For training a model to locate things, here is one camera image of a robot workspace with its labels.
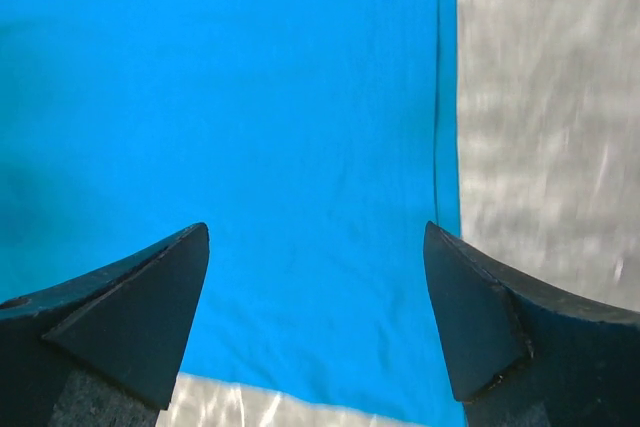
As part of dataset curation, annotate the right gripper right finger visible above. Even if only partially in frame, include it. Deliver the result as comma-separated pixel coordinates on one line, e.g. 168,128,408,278
423,223,639,427

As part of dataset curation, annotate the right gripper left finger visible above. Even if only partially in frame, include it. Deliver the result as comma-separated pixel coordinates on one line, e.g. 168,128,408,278
1,223,209,426

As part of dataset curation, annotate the teal blue t-shirt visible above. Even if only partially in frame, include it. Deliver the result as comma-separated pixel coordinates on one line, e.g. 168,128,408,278
1,0,465,426

